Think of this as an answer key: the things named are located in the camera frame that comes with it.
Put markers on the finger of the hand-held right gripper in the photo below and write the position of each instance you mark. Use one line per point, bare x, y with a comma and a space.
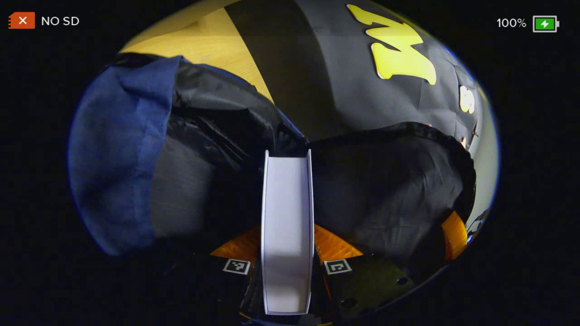
454, 235

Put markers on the white book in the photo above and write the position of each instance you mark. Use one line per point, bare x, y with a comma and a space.
287, 226

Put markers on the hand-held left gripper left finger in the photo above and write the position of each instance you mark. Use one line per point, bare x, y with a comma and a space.
229, 283

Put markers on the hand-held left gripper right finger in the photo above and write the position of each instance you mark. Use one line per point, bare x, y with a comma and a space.
362, 280

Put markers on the blue schoolbag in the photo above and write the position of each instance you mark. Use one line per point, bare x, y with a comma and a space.
118, 149

